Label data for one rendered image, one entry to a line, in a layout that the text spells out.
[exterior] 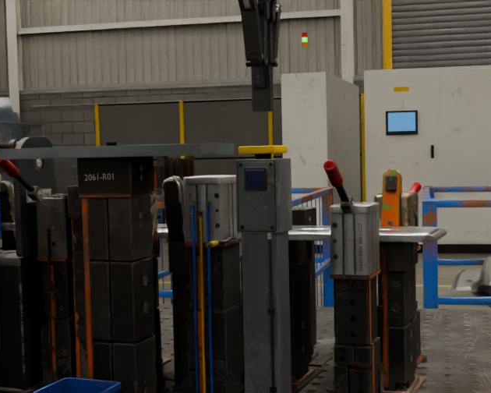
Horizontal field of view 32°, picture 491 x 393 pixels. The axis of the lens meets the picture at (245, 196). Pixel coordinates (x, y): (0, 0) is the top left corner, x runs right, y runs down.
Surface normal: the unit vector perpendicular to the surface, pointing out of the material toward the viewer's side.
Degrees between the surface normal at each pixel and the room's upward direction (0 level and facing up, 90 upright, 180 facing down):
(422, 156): 90
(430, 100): 90
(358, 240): 90
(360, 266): 90
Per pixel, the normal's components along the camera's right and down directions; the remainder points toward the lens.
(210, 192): -0.36, 0.06
